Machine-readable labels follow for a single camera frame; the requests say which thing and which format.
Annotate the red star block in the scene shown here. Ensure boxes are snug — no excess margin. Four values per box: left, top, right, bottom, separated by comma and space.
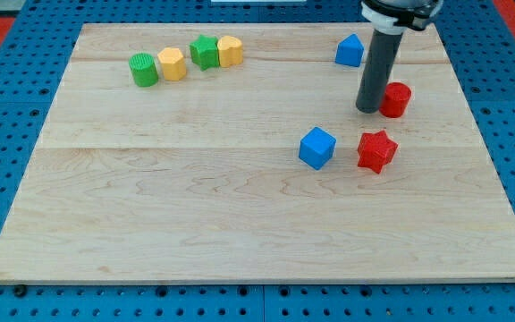
357, 130, 398, 174

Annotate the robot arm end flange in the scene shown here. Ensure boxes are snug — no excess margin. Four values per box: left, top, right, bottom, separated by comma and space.
361, 0, 444, 35

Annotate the green star block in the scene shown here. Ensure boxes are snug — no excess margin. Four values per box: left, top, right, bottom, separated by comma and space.
189, 35, 220, 71

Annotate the blue cube block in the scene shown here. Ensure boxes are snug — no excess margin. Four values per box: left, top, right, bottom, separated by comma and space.
299, 127, 336, 170

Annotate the light wooden board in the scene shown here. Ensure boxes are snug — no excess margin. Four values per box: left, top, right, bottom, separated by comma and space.
0, 23, 515, 285

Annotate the yellow heart block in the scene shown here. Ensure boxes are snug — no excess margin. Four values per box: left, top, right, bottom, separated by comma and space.
217, 36, 243, 68

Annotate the yellow hexagon block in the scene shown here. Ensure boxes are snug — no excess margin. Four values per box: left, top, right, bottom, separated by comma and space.
157, 47, 187, 81

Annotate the blue pentagon block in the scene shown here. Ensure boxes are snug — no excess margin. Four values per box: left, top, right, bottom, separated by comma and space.
334, 34, 365, 67

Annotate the green cylinder block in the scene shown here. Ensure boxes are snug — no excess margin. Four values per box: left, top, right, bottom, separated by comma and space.
129, 53, 159, 87

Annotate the red cylinder block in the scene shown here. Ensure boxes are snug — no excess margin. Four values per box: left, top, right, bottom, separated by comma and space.
379, 82, 412, 118

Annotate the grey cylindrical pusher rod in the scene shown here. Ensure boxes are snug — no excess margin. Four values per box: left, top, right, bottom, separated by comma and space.
356, 30, 402, 114

